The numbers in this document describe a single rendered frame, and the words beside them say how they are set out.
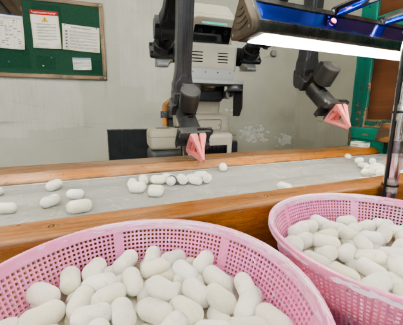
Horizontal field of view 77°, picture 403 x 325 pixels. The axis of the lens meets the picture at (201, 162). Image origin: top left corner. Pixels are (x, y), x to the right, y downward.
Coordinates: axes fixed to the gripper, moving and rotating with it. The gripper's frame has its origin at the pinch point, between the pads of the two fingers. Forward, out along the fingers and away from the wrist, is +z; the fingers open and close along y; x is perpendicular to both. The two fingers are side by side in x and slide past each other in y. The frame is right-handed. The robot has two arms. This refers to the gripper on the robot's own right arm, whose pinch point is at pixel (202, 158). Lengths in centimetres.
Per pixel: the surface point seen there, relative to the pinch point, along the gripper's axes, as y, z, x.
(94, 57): -27, -194, 73
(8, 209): -38.7, 14.2, -7.0
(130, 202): -20.2, 15.2, -6.7
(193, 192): -7.7, 14.1, -5.9
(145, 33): 19, -207, 53
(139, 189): -18.0, 11.3, -5.0
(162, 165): -9.4, -3.5, 5.5
